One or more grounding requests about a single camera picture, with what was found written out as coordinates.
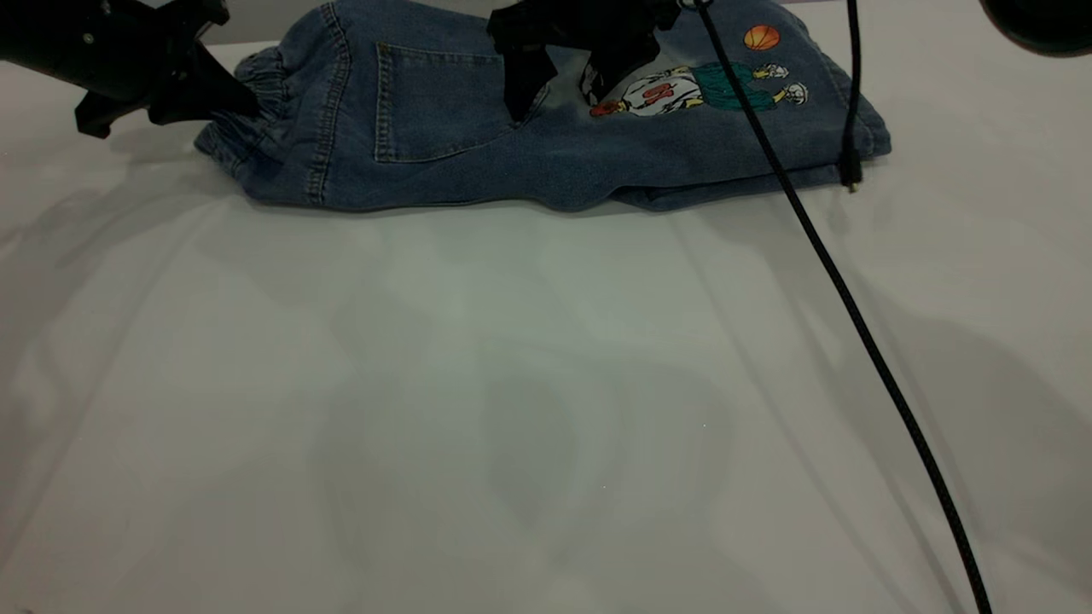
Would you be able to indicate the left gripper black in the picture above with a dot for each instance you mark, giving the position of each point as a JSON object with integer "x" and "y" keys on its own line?
{"x": 128, "y": 43}

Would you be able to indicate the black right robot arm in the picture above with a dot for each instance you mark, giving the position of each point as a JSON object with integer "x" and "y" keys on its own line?
{"x": 1041, "y": 21}

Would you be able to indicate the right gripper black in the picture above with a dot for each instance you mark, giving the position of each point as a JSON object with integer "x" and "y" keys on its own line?
{"x": 589, "y": 21}

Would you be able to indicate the blue denim shorts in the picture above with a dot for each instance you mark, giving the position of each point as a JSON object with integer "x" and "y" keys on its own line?
{"x": 444, "y": 162}

